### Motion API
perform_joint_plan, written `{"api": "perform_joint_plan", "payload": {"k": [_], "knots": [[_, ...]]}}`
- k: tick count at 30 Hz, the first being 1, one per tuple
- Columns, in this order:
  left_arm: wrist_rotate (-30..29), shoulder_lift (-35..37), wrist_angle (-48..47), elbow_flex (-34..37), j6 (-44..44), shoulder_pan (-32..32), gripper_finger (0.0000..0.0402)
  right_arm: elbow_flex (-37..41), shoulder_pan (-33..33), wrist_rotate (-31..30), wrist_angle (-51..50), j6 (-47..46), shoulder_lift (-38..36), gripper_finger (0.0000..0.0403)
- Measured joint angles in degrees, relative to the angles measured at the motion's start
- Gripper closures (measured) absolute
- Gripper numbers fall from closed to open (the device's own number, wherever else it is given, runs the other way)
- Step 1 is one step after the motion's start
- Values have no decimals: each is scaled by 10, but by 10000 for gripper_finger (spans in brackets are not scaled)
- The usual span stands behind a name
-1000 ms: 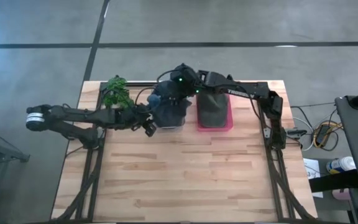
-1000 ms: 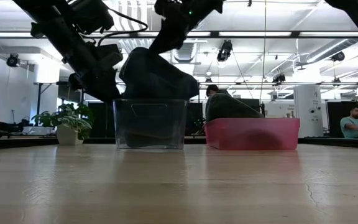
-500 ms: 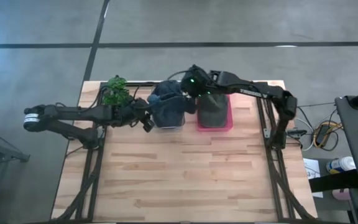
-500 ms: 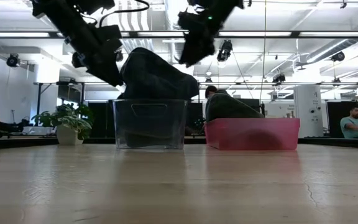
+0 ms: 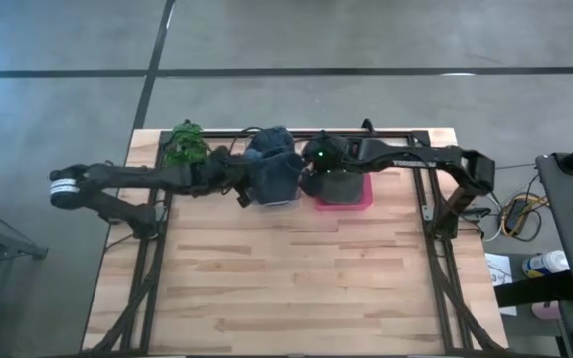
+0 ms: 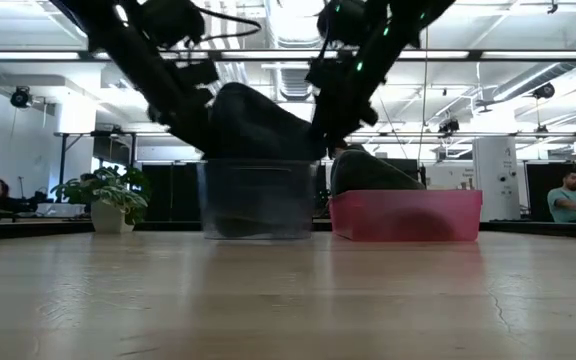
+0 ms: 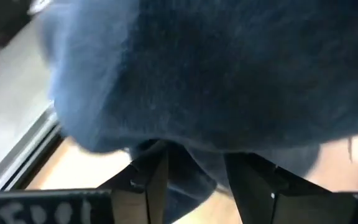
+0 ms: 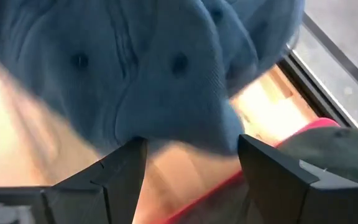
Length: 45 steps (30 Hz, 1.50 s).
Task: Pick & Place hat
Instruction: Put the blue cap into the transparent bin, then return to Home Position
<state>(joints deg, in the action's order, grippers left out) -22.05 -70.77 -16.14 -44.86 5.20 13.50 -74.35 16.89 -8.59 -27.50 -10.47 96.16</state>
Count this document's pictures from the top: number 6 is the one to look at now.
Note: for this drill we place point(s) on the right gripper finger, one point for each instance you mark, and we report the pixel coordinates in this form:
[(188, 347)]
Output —
[(322, 145)]

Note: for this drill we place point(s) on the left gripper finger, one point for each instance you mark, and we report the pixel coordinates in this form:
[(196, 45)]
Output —
[(212, 132)]

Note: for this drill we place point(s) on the blue denim jeans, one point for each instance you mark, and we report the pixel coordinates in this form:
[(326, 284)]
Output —
[(258, 125)]

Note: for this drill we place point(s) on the olive green cap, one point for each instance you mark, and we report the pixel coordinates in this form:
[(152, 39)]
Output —
[(368, 175)]

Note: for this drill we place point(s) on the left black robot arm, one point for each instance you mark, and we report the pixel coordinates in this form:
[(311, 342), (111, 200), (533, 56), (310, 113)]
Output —
[(128, 55)]

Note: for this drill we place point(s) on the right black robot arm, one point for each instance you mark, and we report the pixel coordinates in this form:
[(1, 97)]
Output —
[(393, 45)]

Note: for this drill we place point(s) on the ceiling air vent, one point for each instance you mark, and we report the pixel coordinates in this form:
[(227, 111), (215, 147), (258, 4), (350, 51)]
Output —
[(295, 85)]

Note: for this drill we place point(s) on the clear plastic bin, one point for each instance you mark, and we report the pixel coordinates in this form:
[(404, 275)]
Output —
[(202, 200)]

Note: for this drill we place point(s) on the black partition panel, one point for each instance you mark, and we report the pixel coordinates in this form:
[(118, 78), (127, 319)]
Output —
[(168, 192), (535, 190)]

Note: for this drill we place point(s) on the black rectangular monitor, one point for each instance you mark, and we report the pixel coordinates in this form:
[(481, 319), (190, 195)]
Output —
[(405, 167)]

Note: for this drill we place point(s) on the green leafy plant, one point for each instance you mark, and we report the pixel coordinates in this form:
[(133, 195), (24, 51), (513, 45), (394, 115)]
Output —
[(113, 192)]

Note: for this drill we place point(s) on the black ceiling spotlight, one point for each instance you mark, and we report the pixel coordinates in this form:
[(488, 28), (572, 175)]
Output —
[(20, 96), (449, 126), (541, 130), (543, 91)]

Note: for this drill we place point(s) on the pink plastic bin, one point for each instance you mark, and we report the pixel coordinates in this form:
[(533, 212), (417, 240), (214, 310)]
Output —
[(405, 215)]

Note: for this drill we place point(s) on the white plant pot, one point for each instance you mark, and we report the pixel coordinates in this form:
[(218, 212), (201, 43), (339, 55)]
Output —
[(108, 220)]

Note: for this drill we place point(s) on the white printed sign board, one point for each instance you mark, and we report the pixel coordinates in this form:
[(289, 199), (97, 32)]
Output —
[(460, 175)]

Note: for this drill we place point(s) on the white round column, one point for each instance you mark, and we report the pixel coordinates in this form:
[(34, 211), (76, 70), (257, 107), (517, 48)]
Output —
[(495, 175)]

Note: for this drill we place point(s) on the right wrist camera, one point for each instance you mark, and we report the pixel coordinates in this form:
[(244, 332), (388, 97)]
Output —
[(328, 75)]

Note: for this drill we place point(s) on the black metal frame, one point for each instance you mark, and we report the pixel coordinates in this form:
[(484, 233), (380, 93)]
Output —
[(418, 134)]

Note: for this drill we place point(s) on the overhead rig frame bar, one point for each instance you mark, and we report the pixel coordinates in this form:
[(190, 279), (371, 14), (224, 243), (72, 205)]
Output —
[(474, 55)]

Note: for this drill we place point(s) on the black table rail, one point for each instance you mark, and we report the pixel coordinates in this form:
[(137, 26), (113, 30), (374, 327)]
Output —
[(543, 230)]

